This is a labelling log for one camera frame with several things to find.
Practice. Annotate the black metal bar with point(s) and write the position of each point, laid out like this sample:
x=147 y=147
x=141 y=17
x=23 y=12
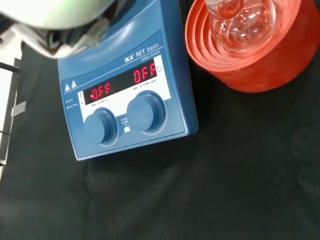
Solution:
x=10 y=67

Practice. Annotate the clear tape strip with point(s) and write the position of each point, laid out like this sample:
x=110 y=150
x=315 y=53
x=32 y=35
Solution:
x=18 y=108

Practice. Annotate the blue heater with steel plate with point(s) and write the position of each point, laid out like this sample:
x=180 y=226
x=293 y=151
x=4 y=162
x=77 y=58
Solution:
x=150 y=140

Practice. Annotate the red ribbed flask stand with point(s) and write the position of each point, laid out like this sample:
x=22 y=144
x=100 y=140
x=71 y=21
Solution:
x=262 y=75

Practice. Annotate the black cloth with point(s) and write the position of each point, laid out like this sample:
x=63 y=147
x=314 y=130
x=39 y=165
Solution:
x=200 y=187

